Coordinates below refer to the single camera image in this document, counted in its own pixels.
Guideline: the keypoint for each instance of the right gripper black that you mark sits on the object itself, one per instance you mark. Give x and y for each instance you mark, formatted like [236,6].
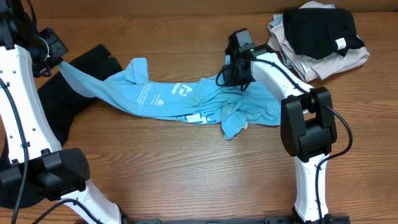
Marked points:
[232,80]

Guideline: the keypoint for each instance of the folded light grey-blue garment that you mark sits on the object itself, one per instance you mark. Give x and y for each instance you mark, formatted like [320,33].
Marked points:
[276,30]

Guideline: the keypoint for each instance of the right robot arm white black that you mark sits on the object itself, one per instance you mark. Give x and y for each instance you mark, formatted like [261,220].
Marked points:
[307,124]

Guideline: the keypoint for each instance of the folded black garment on pile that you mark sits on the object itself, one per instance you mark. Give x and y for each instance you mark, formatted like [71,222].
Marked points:
[319,32]

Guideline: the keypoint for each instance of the light blue printed t-shirt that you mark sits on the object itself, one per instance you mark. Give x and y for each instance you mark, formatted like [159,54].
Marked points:
[202,102]

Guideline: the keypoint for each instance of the folded beige garment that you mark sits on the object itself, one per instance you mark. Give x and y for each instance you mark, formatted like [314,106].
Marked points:
[309,68]

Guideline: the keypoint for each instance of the black garment on left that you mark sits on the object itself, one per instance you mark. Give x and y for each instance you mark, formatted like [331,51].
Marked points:
[61,103]

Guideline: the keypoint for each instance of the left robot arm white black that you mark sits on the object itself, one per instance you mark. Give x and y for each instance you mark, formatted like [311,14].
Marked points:
[39,167]

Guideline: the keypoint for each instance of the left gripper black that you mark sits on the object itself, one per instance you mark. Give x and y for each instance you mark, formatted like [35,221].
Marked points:
[51,63]

